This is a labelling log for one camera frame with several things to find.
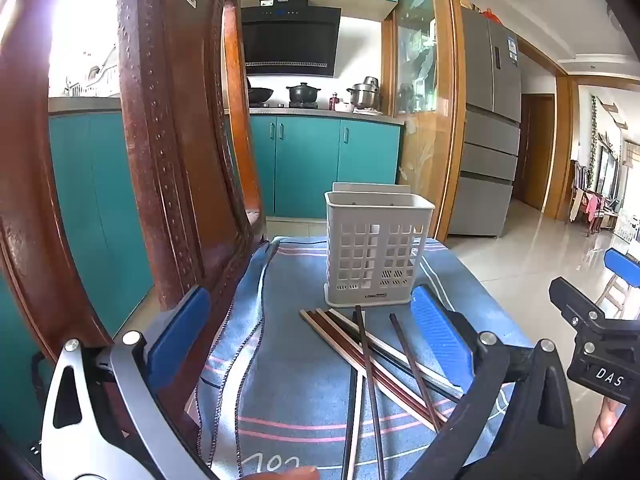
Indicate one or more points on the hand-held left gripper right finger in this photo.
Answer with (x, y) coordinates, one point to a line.
(440, 345)

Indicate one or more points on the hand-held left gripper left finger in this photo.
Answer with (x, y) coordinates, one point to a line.
(180, 330)

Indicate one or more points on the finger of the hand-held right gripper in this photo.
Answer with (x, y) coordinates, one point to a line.
(622, 266)
(575, 302)

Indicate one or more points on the white plastic chopstick holder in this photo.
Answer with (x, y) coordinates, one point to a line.
(350, 220)

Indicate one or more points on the person's right hand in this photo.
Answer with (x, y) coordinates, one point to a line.
(607, 425)

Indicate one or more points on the person's left hand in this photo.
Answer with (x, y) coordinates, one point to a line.
(295, 474)

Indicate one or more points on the wooden stool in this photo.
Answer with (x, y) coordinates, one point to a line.
(617, 290)

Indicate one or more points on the clothes drying rack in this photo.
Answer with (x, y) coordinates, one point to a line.
(592, 205)

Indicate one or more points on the blue striped cloth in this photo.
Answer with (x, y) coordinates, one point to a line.
(280, 360)

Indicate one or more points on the green vine garland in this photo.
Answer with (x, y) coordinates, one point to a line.
(593, 135)

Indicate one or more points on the carved wooden chair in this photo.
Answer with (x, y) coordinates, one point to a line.
(165, 160)

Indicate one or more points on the silver refrigerator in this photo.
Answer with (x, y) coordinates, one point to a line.
(487, 150)

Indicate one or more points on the wooden framed glass sliding door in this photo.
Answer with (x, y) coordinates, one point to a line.
(420, 135)

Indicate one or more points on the black wok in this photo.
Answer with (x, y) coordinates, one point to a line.
(261, 95)

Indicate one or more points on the small white bowl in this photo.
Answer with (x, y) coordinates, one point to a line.
(345, 107)

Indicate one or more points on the black gas stove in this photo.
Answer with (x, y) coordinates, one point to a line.
(305, 105)

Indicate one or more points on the stainless steel pot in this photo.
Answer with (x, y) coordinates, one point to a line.
(364, 96)

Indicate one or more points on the black casserole pot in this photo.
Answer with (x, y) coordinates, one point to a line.
(302, 95)

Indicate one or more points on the small red bottle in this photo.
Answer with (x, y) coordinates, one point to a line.
(334, 101)

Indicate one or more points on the red bag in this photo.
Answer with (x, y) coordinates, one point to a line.
(490, 14)

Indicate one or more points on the black range hood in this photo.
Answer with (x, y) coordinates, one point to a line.
(290, 45)

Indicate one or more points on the wall decoration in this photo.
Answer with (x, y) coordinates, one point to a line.
(612, 110)

